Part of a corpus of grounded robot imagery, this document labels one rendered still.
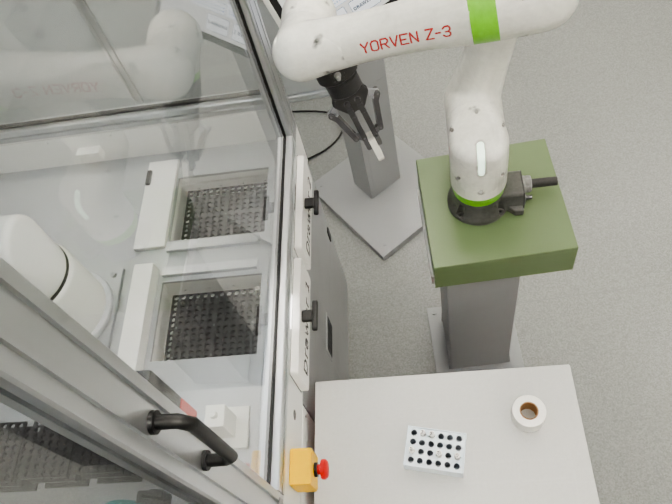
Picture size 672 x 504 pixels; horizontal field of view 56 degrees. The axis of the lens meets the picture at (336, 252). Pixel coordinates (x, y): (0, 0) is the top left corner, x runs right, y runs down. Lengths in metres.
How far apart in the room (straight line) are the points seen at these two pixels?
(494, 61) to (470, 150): 0.19
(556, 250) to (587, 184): 1.23
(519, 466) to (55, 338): 1.08
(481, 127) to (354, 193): 1.34
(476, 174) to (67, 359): 1.03
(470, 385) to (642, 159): 1.62
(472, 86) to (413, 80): 1.69
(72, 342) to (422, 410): 1.00
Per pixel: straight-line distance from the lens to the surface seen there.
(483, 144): 1.40
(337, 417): 1.50
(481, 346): 2.16
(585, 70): 3.20
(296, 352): 1.39
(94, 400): 0.63
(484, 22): 1.14
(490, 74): 1.46
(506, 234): 1.56
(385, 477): 1.45
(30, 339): 0.55
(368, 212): 2.63
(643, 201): 2.75
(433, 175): 1.67
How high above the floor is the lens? 2.17
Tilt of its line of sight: 57 degrees down
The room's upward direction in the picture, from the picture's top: 18 degrees counter-clockwise
